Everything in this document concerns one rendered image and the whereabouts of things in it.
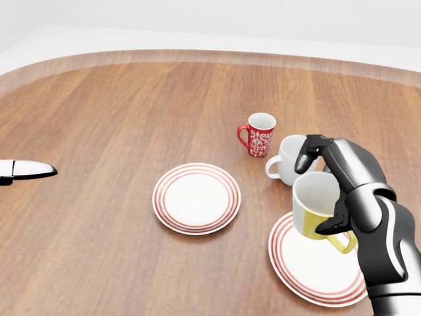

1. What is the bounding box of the red white patterned mug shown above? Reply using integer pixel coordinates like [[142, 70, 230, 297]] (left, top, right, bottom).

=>
[[236, 112, 277, 158]]

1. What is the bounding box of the white plate with red rings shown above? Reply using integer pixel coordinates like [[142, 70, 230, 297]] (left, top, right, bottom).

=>
[[151, 163, 242, 236], [268, 211, 369, 309]]

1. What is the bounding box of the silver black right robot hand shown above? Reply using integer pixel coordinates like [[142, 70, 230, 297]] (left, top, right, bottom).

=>
[[294, 134, 421, 290]]

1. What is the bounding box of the yellow and white mug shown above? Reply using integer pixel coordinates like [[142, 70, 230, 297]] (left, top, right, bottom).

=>
[[291, 171, 358, 255]]

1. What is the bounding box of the plain white mug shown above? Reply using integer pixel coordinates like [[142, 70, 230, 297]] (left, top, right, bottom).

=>
[[264, 134, 330, 187]]

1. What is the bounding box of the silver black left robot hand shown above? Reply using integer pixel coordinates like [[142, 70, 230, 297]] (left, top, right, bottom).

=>
[[0, 159, 59, 186]]

